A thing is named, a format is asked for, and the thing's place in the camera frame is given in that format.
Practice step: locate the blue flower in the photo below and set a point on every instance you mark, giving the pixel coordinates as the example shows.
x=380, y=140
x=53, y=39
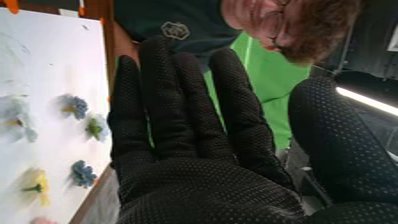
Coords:
x=82, y=173

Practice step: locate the pale green flower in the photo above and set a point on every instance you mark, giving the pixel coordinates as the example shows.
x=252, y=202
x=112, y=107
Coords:
x=94, y=128

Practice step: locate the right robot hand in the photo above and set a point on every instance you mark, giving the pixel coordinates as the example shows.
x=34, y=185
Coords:
x=201, y=180

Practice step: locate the white sheet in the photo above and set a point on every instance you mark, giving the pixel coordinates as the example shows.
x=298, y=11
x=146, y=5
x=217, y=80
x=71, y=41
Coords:
x=46, y=66

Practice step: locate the yellow flower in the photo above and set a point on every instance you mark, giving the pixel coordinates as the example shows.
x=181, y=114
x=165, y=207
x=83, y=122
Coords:
x=39, y=183

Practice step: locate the white flower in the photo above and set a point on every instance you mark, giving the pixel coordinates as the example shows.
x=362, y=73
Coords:
x=14, y=113

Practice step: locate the person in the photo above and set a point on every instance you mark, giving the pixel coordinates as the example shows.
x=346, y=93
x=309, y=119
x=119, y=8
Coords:
x=178, y=20

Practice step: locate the grey-blue flower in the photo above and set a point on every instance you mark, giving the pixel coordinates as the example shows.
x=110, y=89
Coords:
x=76, y=107

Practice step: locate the pink flower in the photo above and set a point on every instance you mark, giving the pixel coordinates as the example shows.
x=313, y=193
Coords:
x=43, y=220

